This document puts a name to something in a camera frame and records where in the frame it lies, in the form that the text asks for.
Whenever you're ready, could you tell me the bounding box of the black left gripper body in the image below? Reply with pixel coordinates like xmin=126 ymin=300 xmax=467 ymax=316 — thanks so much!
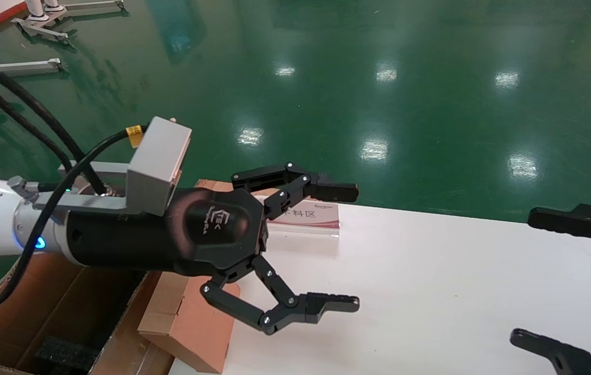
xmin=64 ymin=187 xmax=268 ymax=277

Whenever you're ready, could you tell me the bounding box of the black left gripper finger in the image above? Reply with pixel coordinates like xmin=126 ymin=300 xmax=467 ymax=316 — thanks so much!
xmin=200 ymin=254 xmax=361 ymax=335
xmin=231 ymin=162 xmax=359 ymax=220

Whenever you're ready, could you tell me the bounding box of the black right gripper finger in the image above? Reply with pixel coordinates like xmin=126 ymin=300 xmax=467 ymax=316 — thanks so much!
xmin=510 ymin=328 xmax=591 ymax=375
xmin=528 ymin=204 xmax=591 ymax=259

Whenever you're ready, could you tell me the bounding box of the small cardboard box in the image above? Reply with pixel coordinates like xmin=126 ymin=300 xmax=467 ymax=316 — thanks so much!
xmin=137 ymin=270 xmax=242 ymax=374

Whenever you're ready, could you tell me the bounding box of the large cardboard box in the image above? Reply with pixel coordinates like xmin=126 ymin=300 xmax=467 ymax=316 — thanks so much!
xmin=0 ymin=252 xmax=177 ymax=375

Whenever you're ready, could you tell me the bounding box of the acrylic sign with red print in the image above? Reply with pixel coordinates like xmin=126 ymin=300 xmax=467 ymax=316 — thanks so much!
xmin=267 ymin=198 xmax=341 ymax=239

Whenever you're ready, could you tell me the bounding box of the black foam pad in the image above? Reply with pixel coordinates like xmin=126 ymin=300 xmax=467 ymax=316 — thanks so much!
xmin=35 ymin=336 xmax=103 ymax=373

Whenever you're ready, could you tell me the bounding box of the white stand base bar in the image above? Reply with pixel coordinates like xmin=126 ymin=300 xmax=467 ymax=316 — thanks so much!
xmin=43 ymin=0 xmax=125 ymax=15

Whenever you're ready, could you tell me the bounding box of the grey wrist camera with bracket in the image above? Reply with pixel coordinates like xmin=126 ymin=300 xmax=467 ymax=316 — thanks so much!
xmin=8 ymin=117 xmax=192 ymax=217

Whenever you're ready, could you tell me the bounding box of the thin black yellow-tagged cable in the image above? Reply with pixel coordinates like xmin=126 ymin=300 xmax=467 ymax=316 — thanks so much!
xmin=0 ymin=124 xmax=145 ymax=310

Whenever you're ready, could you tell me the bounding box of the thick black cable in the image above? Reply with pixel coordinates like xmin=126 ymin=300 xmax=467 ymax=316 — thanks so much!
xmin=0 ymin=65 xmax=109 ymax=196

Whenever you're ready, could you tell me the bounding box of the white stand with grey post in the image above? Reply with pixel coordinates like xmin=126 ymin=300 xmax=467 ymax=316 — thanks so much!
xmin=0 ymin=44 xmax=62 ymax=103

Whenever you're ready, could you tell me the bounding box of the white stand with round post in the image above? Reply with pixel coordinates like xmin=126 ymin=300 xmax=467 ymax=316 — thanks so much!
xmin=11 ymin=0 xmax=70 ymax=45

